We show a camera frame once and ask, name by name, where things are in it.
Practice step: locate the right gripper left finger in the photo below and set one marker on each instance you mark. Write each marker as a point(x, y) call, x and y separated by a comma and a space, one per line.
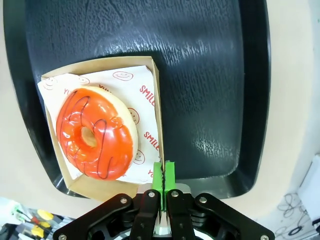
point(145, 215)

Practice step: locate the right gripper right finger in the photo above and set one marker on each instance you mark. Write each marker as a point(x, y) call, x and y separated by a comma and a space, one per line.
point(180, 215)

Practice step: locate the red glazed donut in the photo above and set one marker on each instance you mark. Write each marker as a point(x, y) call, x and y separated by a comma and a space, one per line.
point(75, 140)

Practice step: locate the white printed paper liner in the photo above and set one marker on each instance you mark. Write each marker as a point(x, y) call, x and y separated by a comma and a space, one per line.
point(140, 80)

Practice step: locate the brown cardboard donut box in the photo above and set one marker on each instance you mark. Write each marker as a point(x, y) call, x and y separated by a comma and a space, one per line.
point(100, 62)

